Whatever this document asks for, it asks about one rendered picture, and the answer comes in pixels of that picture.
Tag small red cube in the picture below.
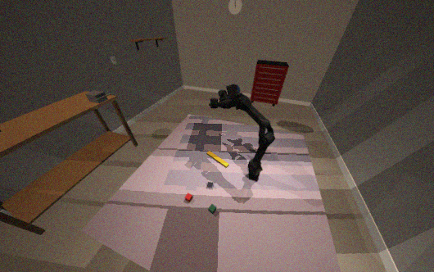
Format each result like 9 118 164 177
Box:
185 193 192 202

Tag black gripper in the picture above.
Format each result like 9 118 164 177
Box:
209 97 231 109

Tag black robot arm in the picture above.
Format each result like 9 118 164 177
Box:
218 84 275 181

